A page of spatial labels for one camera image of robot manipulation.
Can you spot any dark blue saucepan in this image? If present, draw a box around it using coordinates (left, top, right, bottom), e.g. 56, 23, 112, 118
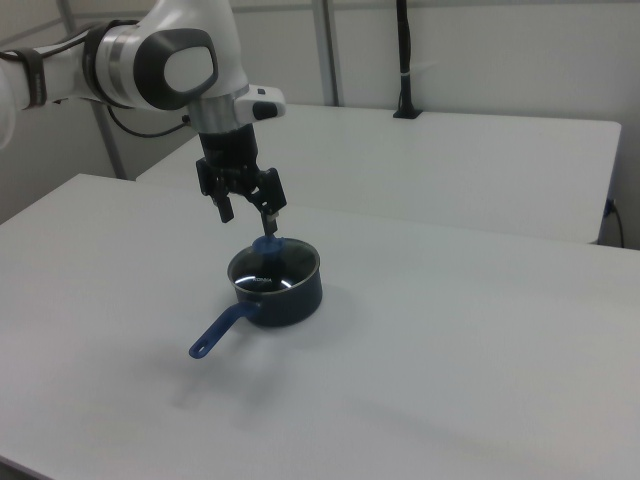
188, 238, 324, 360

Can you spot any glass lid with blue knob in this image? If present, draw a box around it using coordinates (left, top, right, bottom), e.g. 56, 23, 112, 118
228, 234, 321, 297

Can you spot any black cable with blue plug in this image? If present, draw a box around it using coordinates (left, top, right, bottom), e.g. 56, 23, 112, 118
603, 197, 626, 249

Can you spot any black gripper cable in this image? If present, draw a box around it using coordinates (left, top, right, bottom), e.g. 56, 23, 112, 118
105, 102, 194, 139

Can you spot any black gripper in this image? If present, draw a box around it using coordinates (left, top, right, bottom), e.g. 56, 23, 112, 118
195, 124, 289, 236

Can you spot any grey partition frame post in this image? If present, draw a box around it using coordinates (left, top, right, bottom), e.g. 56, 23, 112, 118
313, 0, 347, 107
92, 99, 127, 181

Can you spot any black pole with clamp base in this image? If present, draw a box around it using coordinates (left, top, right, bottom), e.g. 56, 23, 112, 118
392, 0, 425, 120

